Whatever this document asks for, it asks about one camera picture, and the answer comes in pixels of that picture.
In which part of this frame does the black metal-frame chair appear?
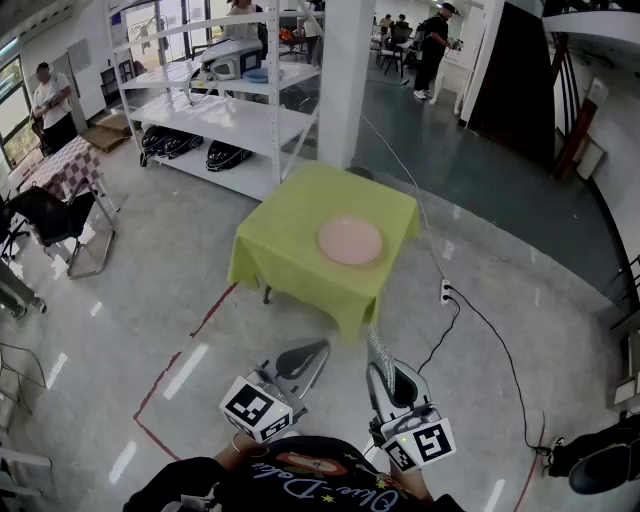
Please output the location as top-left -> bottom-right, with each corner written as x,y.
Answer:
0,183 -> 117,280

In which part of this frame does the pink large plate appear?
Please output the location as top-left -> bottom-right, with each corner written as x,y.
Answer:
317,215 -> 384,267

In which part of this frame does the white metal shelving unit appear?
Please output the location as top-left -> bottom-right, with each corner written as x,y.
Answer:
106,0 -> 326,202

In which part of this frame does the person's left forearm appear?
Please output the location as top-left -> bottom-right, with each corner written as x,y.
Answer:
214,432 -> 281,474

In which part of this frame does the person's right forearm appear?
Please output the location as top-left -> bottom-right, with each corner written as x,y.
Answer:
389,467 -> 434,504

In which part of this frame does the white cable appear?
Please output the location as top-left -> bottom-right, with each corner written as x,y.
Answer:
360,113 -> 447,282

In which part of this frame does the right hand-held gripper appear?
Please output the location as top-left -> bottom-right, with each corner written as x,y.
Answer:
367,359 -> 457,474

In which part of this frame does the table with yellow-green tablecloth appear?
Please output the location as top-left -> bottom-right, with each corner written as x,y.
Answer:
227,160 -> 421,345

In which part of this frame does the black dining chair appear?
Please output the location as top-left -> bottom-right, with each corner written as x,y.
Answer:
377,22 -> 416,77

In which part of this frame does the long black cable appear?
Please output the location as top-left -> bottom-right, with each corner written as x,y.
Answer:
448,284 -> 547,451

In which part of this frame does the grey white appliance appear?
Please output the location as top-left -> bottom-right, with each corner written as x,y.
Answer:
199,39 -> 264,81

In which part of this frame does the table with red checkered cloth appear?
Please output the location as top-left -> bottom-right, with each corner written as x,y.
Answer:
7,134 -> 104,201

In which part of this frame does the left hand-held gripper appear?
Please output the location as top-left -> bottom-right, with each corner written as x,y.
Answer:
219,338 -> 331,445

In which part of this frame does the black helmet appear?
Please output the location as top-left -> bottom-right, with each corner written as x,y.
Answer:
139,124 -> 174,167
205,139 -> 254,172
164,132 -> 205,160

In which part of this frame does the person's black printed shirt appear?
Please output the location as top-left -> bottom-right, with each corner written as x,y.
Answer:
122,434 -> 466,512

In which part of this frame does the brown cardboard box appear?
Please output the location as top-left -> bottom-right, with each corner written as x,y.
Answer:
79,113 -> 134,154

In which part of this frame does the blue dish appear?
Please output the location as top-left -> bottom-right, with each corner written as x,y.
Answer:
242,68 -> 284,84

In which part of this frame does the short black cable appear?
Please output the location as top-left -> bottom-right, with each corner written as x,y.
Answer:
417,294 -> 462,374

